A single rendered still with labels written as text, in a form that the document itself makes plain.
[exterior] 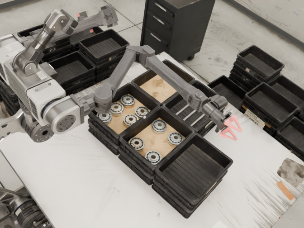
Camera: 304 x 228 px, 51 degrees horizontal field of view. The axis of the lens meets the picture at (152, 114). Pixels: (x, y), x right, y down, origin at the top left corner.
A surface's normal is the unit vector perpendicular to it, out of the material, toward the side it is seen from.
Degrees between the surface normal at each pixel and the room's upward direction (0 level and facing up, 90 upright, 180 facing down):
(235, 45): 0
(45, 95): 0
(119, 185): 0
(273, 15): 90
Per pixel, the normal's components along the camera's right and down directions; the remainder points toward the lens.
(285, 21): -0.73, 0.44
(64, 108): 0.13, -0.65
